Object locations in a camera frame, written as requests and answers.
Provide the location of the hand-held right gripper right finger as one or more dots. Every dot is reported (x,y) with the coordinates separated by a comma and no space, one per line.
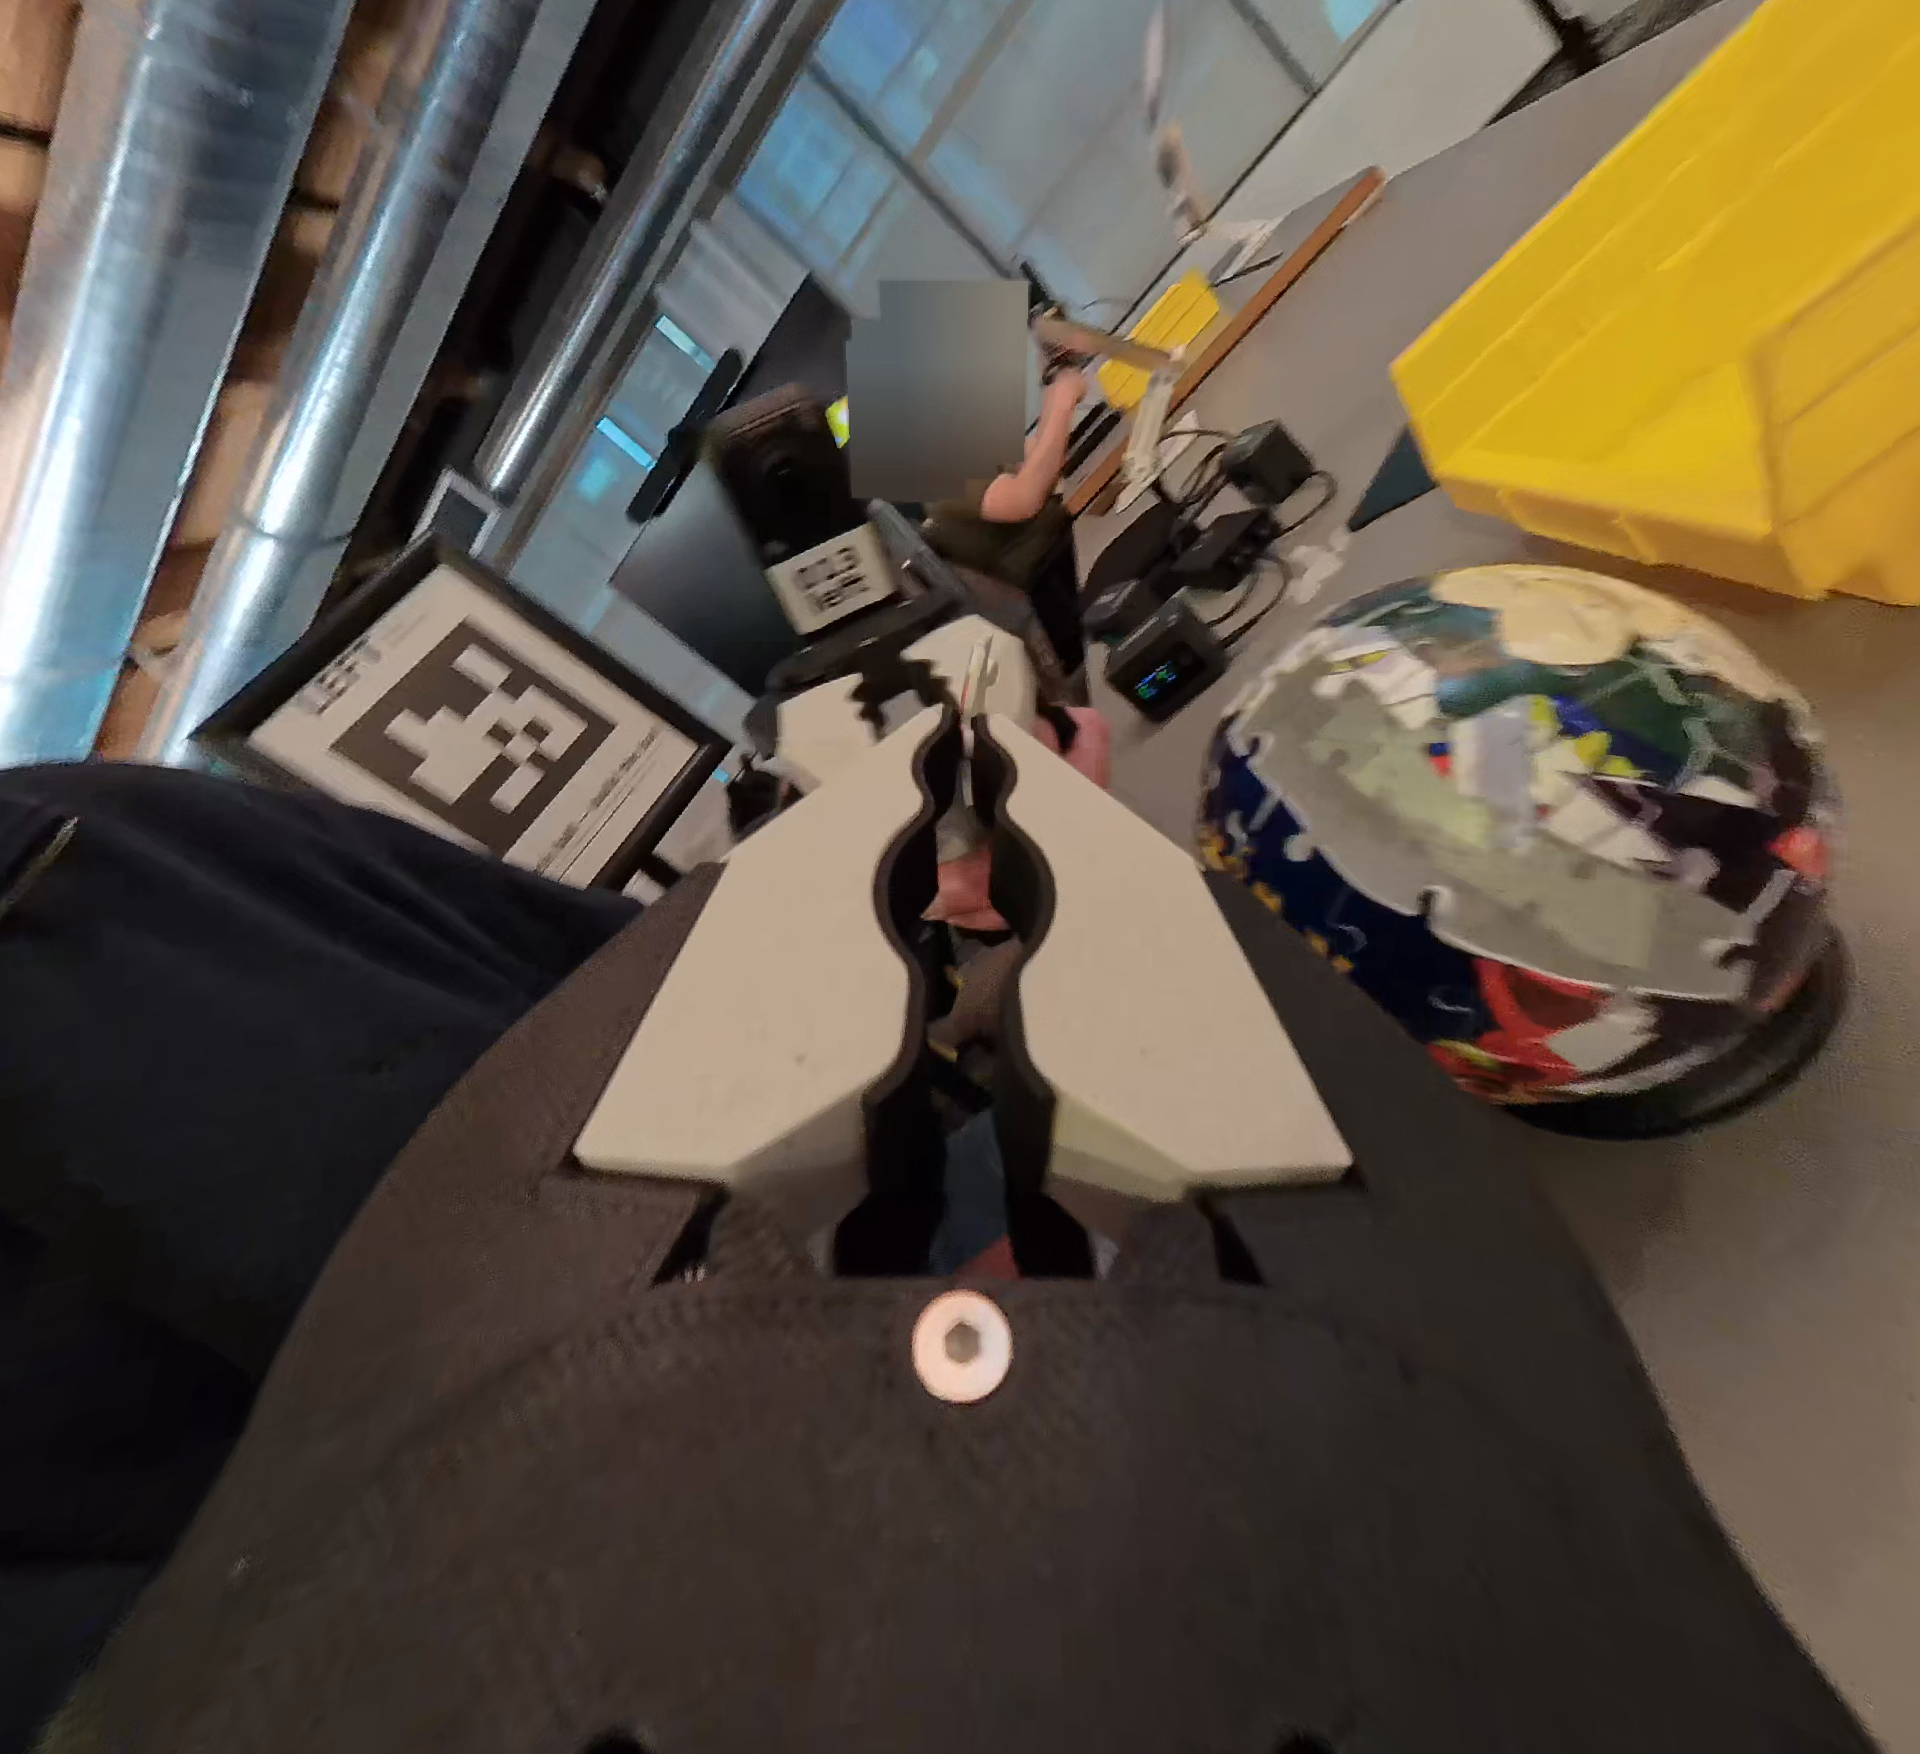
(1155,1035)

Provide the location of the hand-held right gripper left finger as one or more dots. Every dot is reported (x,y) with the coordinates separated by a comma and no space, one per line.
(750,1018)

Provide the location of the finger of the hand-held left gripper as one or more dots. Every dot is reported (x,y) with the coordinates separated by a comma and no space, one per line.
(1005,675)
(824,734)

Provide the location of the plain white puzzle piece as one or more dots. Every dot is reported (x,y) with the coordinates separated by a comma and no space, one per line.
(982,689)

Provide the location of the colourful puzzle ball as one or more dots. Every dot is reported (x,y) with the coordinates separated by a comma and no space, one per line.
(1501,764)

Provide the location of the black ball stand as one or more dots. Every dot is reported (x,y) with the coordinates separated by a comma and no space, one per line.
(1725,1078)

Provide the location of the person's left hand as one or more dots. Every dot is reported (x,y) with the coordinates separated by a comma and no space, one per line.
(960,892)

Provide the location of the black power bank with display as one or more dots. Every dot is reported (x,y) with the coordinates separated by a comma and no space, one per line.
(1162,675)

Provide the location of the black monitor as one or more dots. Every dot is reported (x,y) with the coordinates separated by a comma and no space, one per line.
(674,585)

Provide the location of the black power adapter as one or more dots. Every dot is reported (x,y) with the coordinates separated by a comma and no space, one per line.
(1214,546)
(1268,456)

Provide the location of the white stand with plate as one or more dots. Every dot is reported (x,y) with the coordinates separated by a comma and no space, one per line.
(1149,435)

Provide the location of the thin silver pipe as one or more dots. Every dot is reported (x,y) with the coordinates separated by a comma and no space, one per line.
(674,135)

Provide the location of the framed marker board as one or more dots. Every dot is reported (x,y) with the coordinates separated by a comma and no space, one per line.
(464,734)

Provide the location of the small yellow bin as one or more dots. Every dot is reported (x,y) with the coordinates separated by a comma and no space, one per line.
(1171,322)

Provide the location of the wooden edged table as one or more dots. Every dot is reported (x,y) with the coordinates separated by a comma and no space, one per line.
(1291,254)

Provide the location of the yellow plastic bin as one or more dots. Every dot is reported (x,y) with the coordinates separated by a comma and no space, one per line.
(1650,328)

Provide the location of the wide silver air duct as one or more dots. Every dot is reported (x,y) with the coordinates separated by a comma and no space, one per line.
(164,208)

